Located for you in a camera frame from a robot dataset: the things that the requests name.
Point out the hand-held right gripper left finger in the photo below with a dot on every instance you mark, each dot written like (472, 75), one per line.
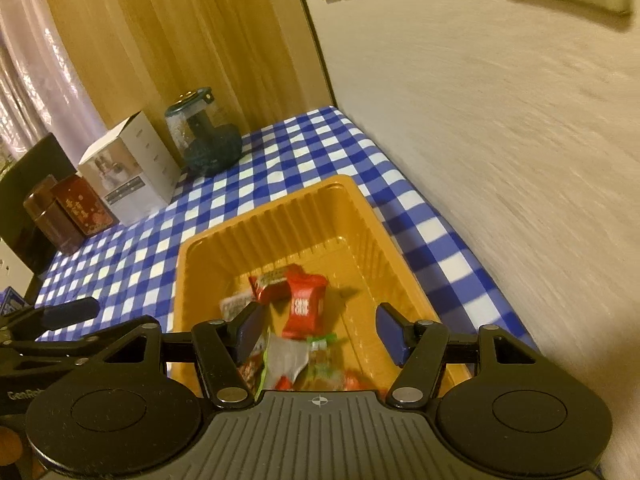
(250, 332)

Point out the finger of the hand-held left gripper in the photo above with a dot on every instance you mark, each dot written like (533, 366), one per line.
(40, 347)
(70, 311)

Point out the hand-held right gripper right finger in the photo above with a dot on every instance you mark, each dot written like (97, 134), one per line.
(392, 335)

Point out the grey silver snack packet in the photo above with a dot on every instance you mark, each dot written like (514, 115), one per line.
(232, 305)

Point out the dark red candy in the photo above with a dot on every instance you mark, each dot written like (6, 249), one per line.
(250, 375)

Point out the red gold label candy packet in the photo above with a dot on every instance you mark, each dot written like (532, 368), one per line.
(270, 287)

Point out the plain red candy packet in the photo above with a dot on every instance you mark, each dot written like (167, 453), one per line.
(302, 310)

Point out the small red candy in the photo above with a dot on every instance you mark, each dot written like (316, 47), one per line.
(352, 380)

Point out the yellow green candy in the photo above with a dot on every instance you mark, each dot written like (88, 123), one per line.
(320, 360)

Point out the orange plastic tray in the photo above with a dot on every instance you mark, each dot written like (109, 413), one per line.
(310, 230)

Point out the person's left hand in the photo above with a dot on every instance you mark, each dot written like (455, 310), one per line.
(9, 442)

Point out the blue carton box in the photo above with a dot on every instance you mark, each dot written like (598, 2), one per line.
(10, 302)

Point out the brown tin canister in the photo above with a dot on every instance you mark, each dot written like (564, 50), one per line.
(50, 225)

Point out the red tin box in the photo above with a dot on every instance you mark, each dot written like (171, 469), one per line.
(85, 210)

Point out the white product box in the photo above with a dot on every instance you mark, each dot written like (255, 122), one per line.
(130, 175)

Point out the black cabinet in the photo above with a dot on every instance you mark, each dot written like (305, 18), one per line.
(30, 165)

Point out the glass jar with dark contents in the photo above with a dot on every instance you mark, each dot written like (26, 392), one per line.
(210, 150)

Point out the pale curtain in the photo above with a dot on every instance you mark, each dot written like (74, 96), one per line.
(40, 60)

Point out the wooden wall panel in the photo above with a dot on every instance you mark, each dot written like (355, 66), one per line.
(175, 35)

